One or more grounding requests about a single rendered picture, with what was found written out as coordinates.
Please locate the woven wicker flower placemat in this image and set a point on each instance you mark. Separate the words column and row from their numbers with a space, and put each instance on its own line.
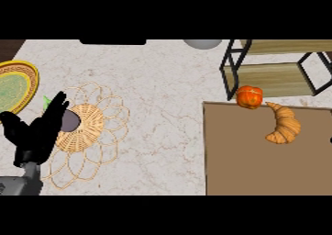
column 89, row 128

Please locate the golden brown croissant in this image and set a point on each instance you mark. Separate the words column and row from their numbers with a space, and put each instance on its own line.
column 285, row 124

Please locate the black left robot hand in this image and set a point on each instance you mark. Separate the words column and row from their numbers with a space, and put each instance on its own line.
column 38, row 134

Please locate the yellow green oval plate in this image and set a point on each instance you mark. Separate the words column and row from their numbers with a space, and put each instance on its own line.
column 10, row 90

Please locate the orange bell pepper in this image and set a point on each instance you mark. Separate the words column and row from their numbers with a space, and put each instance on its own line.
column 250, row 96

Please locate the brown flat tray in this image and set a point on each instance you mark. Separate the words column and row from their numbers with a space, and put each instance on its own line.
column 269, row 159

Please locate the grey round bowl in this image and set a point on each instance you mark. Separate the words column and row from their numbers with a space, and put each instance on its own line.
column 203, row 43

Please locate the black wood tiered shelf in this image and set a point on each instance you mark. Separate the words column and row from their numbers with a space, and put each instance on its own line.
column 272, row 73

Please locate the purple eggplant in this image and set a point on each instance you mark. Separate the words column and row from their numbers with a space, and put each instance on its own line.
column 72, row 121

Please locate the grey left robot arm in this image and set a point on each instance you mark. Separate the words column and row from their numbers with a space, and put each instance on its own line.
column 20, row 183

